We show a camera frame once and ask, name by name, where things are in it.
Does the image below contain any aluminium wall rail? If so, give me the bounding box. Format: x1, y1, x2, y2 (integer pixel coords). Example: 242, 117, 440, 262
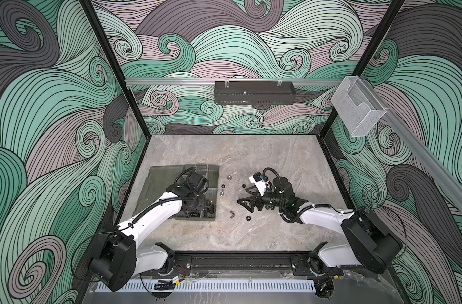
366, 82, 462, 212
125, 77, 342, 86

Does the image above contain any black corner frame post right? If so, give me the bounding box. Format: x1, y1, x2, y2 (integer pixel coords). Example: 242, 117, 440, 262
318, 0, 404, 141

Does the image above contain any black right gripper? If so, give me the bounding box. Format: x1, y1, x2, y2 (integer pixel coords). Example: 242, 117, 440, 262
237, 184, 287, 214

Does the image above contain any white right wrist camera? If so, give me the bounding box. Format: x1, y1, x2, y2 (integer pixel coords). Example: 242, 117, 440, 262
249, 172, 271, 195

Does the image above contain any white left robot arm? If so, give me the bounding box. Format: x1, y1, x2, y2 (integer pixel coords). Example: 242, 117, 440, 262
89, 168, 209, 292

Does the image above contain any white slotted cable duct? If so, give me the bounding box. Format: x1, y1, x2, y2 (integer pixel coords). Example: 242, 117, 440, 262
117, 279, 316, 294

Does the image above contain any aluminium wall rail back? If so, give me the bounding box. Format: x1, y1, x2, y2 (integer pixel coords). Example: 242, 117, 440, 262
125, 77, 342, 86

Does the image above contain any black corner frame post left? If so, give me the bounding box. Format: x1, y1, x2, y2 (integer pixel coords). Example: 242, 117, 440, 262
79, 0, 151, 141

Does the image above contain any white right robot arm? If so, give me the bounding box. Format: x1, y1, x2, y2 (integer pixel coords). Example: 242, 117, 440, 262
237, 174, 403, 276

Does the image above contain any black corner frame post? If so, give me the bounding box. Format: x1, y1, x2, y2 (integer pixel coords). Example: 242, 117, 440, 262
318, 0, 404, 141
79, 0, 151, 141

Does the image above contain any clear plastic wall bin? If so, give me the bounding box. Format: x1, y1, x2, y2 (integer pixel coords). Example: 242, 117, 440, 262
331, 76, 386, 138

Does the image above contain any green plastic organizer box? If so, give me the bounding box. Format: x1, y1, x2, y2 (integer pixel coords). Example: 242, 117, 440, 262
133, 163, 219, 221

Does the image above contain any aluminium wall rail right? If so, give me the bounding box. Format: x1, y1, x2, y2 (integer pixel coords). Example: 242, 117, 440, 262
366, 82, 462, 212

